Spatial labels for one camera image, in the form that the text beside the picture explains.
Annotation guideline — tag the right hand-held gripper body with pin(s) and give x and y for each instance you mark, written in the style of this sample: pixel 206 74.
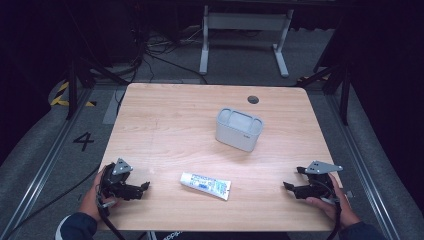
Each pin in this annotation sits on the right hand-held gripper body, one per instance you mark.
pixel 316 190

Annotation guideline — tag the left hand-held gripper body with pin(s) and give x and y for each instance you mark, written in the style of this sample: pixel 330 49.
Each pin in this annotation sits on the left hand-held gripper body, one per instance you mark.
pixel 115 185

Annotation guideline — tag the white toothpaste tube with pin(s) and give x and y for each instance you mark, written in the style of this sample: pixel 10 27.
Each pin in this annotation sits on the white toothpaste tube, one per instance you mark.
pixel 205 185

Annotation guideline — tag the grey toothbrush holder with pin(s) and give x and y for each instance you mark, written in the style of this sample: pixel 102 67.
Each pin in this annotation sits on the grey toothbrush holder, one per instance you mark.
pixel 237 135

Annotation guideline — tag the person's left hand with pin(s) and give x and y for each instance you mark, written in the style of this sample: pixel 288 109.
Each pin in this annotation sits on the person's left hand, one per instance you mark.
pixel 90 203

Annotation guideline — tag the person's right hand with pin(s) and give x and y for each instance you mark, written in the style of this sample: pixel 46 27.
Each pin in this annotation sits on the person's right hand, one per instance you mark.
pixel 341 208

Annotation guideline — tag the white table leg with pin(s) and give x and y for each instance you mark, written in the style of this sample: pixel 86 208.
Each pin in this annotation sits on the white table leg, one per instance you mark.
pixel 151 236

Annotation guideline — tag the grey floor plate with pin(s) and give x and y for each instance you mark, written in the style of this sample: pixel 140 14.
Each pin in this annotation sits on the grey floor plate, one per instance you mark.
pixel 111 110

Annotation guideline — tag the black metal stand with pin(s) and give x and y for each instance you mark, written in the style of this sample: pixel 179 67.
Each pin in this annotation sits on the black metal stand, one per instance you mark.
pixel 345 96
pixel 72 90

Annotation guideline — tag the grey table grommet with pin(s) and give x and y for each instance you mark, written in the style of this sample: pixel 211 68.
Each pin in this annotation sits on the grey table grommet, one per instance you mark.
pixel 253 99

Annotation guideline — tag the yellow black floor tape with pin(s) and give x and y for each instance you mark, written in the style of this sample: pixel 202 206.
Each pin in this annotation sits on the yellow black floor tape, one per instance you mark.
pixel 60 96

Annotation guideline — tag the dark curtain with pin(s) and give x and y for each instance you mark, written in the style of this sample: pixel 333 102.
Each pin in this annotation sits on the dark curtain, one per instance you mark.
pixel 20 66
pixel 393 83

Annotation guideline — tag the metal floor rail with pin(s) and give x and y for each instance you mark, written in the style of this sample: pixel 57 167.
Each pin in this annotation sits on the metal floor rail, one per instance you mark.
pixel 363 166
pixel 46 166

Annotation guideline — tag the white desk frame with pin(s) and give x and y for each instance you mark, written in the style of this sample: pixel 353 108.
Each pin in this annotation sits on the white desk frame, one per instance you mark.
pixel 246 21

